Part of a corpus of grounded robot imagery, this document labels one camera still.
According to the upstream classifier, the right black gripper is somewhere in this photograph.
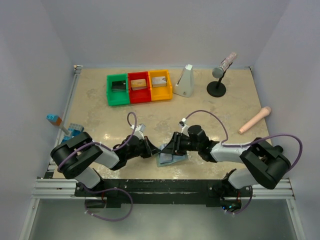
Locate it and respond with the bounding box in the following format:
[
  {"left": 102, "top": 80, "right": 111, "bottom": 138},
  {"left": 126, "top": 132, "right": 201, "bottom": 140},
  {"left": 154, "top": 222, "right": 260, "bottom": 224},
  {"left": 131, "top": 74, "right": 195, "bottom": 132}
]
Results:
[{"left": 161, "top": 131, "right": 201, "bottom": 156}]

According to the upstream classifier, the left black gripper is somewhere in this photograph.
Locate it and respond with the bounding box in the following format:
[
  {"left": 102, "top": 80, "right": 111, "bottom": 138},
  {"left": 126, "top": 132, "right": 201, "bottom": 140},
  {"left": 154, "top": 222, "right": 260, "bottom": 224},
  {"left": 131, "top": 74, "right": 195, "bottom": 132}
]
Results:
[{"left": 126, "top": 136, "right": 161, "bottom": 161}]

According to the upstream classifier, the green card holder wallet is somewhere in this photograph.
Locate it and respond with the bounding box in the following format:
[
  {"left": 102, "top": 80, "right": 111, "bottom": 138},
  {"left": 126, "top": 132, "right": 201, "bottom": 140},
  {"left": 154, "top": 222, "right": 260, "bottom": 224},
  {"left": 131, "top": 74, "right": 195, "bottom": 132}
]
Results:
[{"left": 156, "top": 153, "right": 177, "bottom": 168}]

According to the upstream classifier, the white credit card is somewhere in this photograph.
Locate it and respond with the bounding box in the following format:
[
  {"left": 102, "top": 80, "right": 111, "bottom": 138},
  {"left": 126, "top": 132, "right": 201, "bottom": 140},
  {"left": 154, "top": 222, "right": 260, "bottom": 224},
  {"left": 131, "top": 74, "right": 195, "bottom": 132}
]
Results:
[{"left": 172, "top": 155, "right": 188, "bottom": 163}]

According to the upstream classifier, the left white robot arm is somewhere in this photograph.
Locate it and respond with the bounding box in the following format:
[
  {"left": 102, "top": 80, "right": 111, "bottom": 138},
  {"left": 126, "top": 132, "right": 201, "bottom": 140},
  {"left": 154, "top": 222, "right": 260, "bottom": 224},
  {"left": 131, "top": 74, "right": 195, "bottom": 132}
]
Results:
[{"left": 50, "top": 132, "right": 161, "bottom": 196}]

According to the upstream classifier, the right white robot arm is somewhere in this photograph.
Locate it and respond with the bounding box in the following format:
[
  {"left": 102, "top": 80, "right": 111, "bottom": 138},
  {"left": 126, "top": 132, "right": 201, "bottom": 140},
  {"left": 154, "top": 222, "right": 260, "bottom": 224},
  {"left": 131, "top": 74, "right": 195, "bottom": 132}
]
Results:
[{"left": 161, "top": 125, "right": 291, "bottom": 196}]

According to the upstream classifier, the tan card in bin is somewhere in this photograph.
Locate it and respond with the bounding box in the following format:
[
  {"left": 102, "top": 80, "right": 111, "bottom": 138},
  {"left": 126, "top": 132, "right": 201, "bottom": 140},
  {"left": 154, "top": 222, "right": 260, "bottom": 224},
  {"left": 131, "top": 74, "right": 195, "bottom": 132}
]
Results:
[{"left": 130, "top": 78, "right": 147, "bottom": 91}]

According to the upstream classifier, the silver card in bin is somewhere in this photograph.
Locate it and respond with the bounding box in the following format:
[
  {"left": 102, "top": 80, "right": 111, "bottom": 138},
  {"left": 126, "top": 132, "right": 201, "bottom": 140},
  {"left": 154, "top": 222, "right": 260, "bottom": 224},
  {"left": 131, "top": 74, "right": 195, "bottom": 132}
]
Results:
[{"left": 151, "top": 76, "right": 167, "bottom": 88}]

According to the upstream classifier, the black card in bin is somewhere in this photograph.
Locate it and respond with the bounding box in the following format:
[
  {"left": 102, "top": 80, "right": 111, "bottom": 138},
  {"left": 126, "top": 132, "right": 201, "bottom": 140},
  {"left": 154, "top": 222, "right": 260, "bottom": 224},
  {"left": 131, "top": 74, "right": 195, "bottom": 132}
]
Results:
[{"left": 111, "top": 80, "right": 127, "bottom": 92}]

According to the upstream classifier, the yellow plastic bin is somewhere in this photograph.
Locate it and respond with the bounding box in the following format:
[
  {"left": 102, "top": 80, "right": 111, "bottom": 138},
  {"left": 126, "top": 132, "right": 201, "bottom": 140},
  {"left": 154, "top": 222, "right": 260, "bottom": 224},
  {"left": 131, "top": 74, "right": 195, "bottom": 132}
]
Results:
[{"left": 148, "top": 69, "right": 173, "bottom": 102}]

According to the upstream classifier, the red plastic bin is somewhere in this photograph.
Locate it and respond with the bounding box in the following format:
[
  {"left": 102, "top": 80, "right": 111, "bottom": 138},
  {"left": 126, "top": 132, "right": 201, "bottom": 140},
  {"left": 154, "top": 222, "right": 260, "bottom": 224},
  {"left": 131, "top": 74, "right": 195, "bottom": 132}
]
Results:
[{"left": 127, "top": 71, "right": 152, "bottom": 104}]

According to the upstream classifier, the white metronome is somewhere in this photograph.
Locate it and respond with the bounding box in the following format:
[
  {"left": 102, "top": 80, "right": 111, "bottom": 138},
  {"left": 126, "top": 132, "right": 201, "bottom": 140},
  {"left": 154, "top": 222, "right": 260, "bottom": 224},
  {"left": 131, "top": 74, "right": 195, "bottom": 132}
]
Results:
[{"left": 173, "top": 64, "right": 195, "bottom": 98}]

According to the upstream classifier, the green plastic bin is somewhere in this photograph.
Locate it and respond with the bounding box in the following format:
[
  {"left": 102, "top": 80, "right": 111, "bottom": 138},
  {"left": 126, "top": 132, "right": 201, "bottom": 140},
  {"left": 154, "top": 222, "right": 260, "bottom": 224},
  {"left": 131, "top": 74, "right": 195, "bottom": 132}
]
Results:
[{"left": 106, "top": 73, "right": 130, "bottom": 107}]

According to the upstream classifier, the black microphone stand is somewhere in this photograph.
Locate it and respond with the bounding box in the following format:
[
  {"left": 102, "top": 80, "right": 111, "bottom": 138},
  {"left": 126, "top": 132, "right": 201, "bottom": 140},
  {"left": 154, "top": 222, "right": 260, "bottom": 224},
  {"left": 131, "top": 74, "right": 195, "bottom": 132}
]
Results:
[{"left": 206, "top": 65, "right": 226, "bottom": 98}]

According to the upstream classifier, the blue toy brick stack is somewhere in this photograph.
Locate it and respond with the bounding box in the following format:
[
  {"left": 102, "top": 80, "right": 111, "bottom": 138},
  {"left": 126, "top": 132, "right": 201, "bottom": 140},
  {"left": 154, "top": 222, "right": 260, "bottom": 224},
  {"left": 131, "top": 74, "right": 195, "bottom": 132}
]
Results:
[{"left": 61, "top": 123, "right": 84, "bottom": 143}]

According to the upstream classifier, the grey glitter microphone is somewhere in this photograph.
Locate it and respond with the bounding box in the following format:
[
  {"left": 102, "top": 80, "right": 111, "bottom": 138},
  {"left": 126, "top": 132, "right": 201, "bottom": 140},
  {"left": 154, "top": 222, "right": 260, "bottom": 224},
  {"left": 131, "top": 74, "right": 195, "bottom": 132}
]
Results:
[{"left": 212, "top": 52, "right": 238, "bottom": 79}]

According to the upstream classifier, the blue orange brick hammer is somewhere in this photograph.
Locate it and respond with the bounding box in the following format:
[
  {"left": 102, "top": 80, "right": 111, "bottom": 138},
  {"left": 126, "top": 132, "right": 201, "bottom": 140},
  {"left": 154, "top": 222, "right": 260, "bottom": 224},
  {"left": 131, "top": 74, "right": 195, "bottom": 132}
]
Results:
[{"left": 46, "top": 114, "right": 70, "bottom": 135}]

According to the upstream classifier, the black microphone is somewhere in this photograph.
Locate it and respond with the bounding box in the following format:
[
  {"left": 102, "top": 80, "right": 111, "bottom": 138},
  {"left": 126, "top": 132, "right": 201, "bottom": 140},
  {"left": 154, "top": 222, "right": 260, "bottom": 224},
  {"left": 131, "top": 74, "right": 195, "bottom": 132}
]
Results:
[{"left": 274, "top": 145, "right": 284, "bottom": 153}]

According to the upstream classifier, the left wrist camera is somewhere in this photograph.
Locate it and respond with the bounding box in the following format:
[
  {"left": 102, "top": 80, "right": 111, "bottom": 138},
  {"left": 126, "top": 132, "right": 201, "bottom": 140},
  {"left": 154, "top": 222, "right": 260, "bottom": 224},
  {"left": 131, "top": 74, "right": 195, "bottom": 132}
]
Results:
[{"left": 133, "top": 123, "right": 146, "bottom": 140}]

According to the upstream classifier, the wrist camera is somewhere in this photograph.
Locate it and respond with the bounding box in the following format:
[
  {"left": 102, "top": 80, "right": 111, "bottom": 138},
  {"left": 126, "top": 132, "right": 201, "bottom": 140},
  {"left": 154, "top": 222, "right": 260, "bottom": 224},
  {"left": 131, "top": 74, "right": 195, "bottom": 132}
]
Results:
[
  {"left": 178, "top": 118, "right": 189, "bottom": 136},
  {"left": 133, "top": 123, "right": 146, "bottom": 140}
]

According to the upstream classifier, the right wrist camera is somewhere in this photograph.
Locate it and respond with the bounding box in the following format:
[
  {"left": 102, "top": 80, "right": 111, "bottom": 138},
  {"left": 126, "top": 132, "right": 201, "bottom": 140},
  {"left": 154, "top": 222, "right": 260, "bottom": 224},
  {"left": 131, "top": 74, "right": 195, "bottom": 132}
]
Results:
[{"left": 178, "top": 118, "right": 189, "bottom": 136}]

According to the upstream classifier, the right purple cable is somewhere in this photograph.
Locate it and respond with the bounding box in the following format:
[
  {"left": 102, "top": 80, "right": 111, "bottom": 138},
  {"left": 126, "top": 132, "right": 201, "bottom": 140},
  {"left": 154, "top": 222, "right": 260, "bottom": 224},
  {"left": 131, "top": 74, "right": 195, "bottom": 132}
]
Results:
[{"left": 184, "top": 109, "right": 304, "bottom": 171}]

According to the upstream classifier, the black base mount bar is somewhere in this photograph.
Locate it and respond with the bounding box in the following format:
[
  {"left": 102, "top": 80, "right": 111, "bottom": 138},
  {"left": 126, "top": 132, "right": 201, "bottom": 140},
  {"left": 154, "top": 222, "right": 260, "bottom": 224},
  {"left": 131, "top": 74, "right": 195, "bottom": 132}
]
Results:
[{"left": 74, "top": 179, "right": 252, "bottom": 208}]

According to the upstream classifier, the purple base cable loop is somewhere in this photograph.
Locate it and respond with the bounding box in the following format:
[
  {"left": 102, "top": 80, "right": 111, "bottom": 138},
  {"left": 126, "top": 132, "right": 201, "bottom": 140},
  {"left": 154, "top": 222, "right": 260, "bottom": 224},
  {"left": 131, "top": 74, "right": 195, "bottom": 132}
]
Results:
[{"left": 84, "top": 185, "right": 136, "bottom": 222}]

